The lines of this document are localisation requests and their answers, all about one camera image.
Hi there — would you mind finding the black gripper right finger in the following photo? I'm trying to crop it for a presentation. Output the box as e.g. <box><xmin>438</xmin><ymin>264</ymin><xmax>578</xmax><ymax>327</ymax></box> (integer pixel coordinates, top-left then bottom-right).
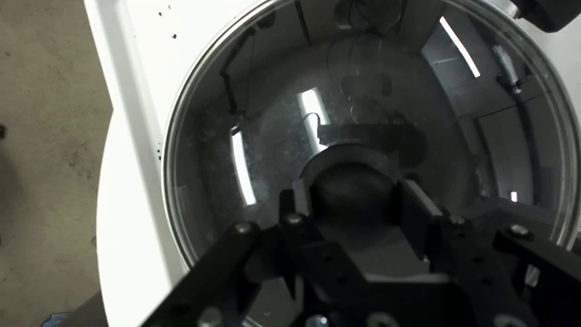
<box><xmin>396</xmin><ymin>177</ymin><xmax>581</xmax><ymax>327</ymax></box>

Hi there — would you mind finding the black cooking pot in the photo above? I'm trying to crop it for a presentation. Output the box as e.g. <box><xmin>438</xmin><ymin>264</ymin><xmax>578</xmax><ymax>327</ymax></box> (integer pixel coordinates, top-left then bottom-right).
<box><xmin>514</xmin><ymin>0</ymin><xmax>581</xmax><ymax>34</ymax></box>

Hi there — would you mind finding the glass lid with black knob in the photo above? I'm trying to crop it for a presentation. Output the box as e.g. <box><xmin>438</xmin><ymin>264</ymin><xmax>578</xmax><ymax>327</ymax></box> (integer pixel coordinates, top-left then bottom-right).
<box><xmin>162</xmin><ymin>0</ymin><xmax>581</xmax><ymax>268</ymax></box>

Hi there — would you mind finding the white plastic tray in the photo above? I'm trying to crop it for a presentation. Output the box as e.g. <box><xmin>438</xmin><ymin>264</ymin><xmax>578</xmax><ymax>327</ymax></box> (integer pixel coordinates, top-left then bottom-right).
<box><xmin>82</xmin><ymin>0</ymin><xmax>581</xmax><ymax>327</ymax></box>

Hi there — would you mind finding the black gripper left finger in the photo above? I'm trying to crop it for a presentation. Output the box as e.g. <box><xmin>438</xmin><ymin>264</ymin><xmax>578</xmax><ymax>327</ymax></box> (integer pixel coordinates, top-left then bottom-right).
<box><xmin>142</xmin><ymin>179</ymin><xmax>314</xmax><ymax>327</ymax></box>

